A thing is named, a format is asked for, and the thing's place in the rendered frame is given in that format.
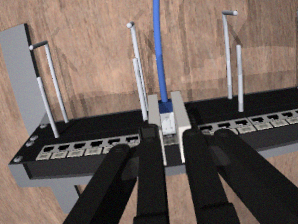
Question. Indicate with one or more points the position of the blue patch cable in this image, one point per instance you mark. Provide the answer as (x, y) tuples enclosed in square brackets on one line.
[(158, 50)]

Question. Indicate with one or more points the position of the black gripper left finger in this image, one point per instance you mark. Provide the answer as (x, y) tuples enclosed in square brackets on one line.
[(104, 199)]

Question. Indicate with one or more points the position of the dark grey patch panel rack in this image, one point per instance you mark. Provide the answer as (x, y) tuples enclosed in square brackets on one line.
[(71, 153)]

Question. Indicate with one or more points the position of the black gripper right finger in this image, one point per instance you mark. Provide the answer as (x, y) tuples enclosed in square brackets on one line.
[(270, 196)]

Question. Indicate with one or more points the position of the white ethernet plug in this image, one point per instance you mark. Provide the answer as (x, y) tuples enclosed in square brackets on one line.
[(167, 118)]

